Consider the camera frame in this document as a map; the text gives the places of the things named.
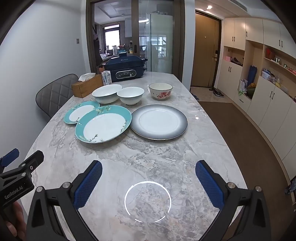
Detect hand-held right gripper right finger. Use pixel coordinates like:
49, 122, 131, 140
195, 160, 271, 241

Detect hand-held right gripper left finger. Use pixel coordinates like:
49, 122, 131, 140
26, 160, 103, 241

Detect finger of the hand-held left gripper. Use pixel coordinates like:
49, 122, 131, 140
0, 151, 44, 180
0, 149, 19, 168

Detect large teal floral plate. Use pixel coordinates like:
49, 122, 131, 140
75, 105, 132, 143

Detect small teal floral plate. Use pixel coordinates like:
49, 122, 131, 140
64, 101, 100, 125

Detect large white bowl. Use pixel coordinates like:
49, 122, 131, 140
92, 84, 123, 104

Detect medium white bowl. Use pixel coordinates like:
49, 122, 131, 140
117, 87, 145, 106

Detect pink floral bowl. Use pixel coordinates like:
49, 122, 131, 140
148, 83, 173, 100

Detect person's left hand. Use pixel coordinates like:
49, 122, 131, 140
0, 202, 27, 241

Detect grey quilted chair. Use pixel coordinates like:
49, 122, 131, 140
36, 74, 79, 121

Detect wooden tissue box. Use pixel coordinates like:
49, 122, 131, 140
71, 73, 103, 98

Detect white milk carton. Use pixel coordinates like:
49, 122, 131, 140
101, 70, 112, 86

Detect blue folded bag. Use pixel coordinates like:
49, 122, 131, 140
248, 65, 258, 85

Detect dark blue electric cooker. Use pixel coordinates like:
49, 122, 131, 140
102, 52, 148, 82

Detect brown entrance door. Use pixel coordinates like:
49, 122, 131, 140
191, 13, 220, 88

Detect glass sliding door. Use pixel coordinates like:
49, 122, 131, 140
86, 0, 185, 78

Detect beige wall cabinet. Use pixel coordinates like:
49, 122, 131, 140
223, 17, 296, 163

